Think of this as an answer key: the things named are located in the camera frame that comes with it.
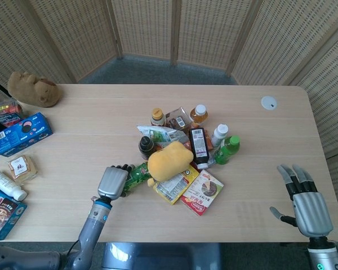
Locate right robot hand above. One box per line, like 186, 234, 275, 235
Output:
269, 164, 334, 237

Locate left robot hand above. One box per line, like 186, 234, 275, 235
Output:
96, 163, 136, 201

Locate bottle with gold cap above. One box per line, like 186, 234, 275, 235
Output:
150, 107, 166, 128

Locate dark cola bottle black cap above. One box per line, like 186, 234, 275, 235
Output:
138, 135, 156, 161

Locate yellow mango plush toy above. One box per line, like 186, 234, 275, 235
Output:
146, 141, 194, 188

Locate yellow Lipo snack bag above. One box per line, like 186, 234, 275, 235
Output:
153, 165, 201, 206

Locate silver green snack bag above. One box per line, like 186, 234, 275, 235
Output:
136, 124, 190, 147

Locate small brown cracker packet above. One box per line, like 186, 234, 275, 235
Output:
7, 155, 38, 181

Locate grey robot torso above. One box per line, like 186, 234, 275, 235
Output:
101, 242, 224, 270

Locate clear brown snack packet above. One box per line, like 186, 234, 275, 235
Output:
164, 106, 192, 131

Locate red white cookie box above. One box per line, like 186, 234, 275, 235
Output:
180, 169, 225, 217

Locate dark juice bottle white cap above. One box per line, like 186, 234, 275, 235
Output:
188, 127, 210, 170

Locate blue Oreo box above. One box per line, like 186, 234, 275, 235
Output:
0, 112, 54, 158

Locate green bottle green cap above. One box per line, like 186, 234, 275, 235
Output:
214, 134, 241, 165

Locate white milk bottle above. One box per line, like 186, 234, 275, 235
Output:
0, 169, 28, 202

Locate orange juice bottle white cap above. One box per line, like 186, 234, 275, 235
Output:
189, 103, 209, 125

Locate blue chocolate cookie box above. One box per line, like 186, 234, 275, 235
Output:
0, 186, 28, 242

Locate white lime drink bottle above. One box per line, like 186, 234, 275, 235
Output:
211, 123, 230, 147

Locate brown plush toy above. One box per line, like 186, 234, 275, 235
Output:
7, 70, 64, 108

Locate clear box red snacks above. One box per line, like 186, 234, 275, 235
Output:
0, 98, 25, 128

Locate white table cable grommet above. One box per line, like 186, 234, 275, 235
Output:
260, 95, 279, 111

